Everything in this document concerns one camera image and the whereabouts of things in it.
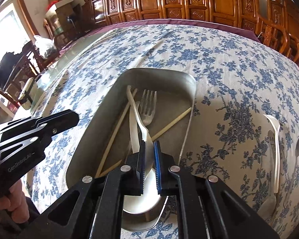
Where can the small beige device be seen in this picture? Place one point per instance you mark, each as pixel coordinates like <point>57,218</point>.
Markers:
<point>27,89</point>

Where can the large white spoon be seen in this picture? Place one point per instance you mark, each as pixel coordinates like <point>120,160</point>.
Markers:
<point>144,201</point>

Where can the metal tray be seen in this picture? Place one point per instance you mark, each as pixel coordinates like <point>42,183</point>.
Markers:
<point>169,89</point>

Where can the metal fork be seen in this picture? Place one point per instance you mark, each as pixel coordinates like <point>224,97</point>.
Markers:
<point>147,114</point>

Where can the red flowers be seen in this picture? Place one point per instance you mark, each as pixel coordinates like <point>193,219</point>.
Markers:
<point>51,4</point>

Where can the wood framed window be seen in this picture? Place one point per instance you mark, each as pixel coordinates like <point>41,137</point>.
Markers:
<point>10,25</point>

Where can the metal spoon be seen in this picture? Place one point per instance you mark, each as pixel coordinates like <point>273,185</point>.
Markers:
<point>266,204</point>

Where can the white cardboard box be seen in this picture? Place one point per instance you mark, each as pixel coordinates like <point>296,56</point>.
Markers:
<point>63,2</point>

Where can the small white plastic spoon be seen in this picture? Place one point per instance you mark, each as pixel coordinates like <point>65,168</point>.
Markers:
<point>277,159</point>

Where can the bamboo chopstick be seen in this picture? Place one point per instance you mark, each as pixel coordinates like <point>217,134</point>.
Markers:
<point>114,134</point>
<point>174,119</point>

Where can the purple sofa cushion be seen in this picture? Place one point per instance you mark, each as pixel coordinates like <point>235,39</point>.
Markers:
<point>250,33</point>

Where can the large cardboard box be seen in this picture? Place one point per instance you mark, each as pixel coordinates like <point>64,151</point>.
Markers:
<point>64,15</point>

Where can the carved wooden armchair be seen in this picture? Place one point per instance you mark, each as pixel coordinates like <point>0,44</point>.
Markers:
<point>294,12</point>

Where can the white plastic utensil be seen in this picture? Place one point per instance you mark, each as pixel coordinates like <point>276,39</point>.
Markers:
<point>134,134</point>

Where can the wooden chair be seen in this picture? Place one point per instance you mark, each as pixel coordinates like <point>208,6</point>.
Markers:
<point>48,26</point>
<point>27,66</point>

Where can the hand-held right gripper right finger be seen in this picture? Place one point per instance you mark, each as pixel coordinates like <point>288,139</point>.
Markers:
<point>157,169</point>

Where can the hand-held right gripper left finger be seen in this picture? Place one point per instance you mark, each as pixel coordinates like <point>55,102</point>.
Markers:
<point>140,169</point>

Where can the black bag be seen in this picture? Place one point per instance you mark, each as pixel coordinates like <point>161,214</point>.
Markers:
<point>7,62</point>

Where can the clear plastic bag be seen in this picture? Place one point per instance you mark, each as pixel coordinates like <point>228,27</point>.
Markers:
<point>46,46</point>

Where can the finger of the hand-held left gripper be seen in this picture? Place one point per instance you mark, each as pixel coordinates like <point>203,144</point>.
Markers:
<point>64,119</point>
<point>48,132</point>

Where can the person's left hand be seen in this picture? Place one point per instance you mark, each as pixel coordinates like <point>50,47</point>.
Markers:
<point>17,199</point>

